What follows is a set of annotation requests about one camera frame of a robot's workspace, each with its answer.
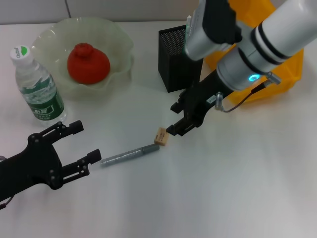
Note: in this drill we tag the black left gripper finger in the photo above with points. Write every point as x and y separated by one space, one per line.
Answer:
75 127
94 156

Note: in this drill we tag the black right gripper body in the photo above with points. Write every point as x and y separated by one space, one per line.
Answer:
203 99

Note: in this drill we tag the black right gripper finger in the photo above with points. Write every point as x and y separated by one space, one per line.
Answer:
180 130
177 107

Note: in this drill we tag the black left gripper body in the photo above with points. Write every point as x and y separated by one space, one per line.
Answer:
32 166

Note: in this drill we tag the beige eraser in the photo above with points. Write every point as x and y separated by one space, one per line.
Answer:
162 136

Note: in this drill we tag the grey glitter pen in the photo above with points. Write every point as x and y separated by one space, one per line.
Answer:
128 155

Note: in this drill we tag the clear green-label water bottle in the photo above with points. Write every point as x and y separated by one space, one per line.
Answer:
42 99

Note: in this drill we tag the green pen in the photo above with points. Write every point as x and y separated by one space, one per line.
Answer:
188 24

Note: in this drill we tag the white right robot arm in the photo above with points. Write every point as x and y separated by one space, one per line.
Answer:
272 37

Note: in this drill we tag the black mesh pen holder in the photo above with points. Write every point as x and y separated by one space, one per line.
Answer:
173 69

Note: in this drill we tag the pale green glass fruit plate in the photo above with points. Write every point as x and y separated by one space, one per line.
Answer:
114 44

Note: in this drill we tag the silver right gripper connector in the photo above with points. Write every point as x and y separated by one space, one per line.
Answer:
219 99

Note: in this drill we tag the yellow plastic bin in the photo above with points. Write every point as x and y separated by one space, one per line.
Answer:
284 81

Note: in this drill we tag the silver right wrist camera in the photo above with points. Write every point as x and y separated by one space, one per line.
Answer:
205 32

